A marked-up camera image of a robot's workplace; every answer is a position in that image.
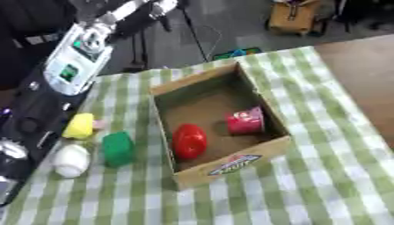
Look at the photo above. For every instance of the small pink toy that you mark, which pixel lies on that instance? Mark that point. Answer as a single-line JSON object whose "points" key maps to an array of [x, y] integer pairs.
{"points": [[99, 124]]}

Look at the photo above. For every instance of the green block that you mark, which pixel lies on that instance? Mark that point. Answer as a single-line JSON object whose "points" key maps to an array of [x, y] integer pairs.
{"points": [[118, 149]]}

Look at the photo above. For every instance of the green and blue floor mat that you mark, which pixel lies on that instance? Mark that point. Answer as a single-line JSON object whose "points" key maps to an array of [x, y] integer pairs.
{"points": [[237, 53]]}

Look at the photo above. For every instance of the black tripod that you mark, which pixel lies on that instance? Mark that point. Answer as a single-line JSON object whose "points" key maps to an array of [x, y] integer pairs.
{"points": [[194, 35]]}

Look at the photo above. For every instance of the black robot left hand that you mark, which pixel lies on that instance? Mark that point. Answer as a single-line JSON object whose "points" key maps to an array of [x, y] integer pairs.
{"points": [[36, 117]]}

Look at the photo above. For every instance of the yellow block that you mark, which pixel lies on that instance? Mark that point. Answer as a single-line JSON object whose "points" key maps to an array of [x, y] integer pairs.
{"points": [[79, 126]]}

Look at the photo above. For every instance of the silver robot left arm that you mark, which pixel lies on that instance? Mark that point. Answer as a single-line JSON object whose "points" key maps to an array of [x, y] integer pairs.
{"points": [[77, 63]]}

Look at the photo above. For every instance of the red can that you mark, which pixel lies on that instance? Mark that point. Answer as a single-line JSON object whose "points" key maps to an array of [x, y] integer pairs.
{"points": [[246, 121]]}

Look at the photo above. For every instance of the tan bag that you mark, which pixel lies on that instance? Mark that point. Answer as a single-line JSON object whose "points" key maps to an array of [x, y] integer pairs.
{"points": [[293, 16]]}

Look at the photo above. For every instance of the tan cardboard box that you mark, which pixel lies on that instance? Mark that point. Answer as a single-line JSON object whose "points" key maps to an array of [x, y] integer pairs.
{"points": [[205, 111]]}

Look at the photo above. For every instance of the red round toy fruit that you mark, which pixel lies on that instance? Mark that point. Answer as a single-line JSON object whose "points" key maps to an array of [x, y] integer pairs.
{"points": [[190, 142]]}

